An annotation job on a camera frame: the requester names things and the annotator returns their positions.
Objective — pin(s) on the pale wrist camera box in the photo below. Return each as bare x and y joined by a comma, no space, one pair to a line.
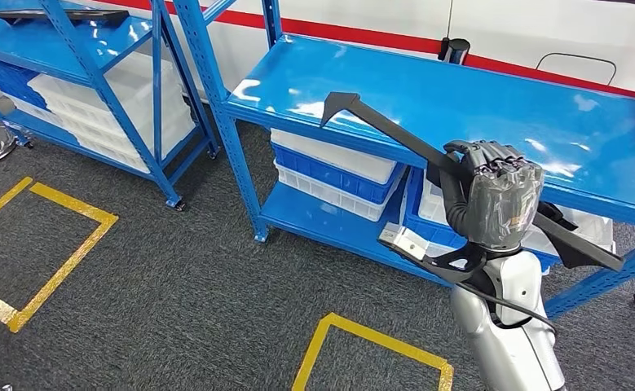
403,243

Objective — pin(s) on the black camera bracket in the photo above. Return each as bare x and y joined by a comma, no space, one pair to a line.
446,267

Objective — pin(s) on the blue steel shelf rack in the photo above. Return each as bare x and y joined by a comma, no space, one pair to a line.
457,102

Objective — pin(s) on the white car red stripe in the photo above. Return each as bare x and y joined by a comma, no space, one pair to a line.
376,16

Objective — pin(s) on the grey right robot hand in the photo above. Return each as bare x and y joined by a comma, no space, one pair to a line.
503,210

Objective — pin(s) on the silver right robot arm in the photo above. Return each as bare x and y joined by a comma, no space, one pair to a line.
517,324

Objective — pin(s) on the long black plastic part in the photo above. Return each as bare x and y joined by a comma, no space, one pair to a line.
387,126

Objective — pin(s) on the blue plastic crate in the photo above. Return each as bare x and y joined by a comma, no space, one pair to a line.
344,181
9,81
430,229

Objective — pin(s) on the yellow floor tape rectangle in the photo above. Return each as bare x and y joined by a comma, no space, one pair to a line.
74,263
382,338

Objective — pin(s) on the black cylinder post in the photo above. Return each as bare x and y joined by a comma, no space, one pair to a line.
456,51

